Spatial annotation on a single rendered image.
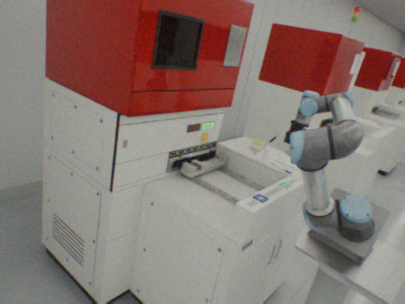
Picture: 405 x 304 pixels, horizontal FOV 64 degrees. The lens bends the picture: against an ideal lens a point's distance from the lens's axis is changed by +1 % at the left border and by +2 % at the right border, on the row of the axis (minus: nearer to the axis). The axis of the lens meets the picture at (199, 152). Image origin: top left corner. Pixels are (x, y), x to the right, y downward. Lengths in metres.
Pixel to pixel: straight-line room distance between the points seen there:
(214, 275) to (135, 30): 1.13
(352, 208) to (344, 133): 0.41
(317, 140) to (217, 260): 0.74
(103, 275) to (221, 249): 0.74
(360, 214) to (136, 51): 1.11
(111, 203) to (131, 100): 0.54
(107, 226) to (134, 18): 1.01
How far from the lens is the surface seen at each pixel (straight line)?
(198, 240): 1.60
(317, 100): 1.54
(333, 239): 1.67
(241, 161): 2.07
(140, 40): 1.41
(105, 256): 1.89
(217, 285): 1.64
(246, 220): 1.47
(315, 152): 1.16
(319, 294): 1.82
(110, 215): 1.73
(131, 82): 1.43
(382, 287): 1.60
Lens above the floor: 1.65
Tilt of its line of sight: 21 degrees down
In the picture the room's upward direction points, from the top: 12 degrees clockwise
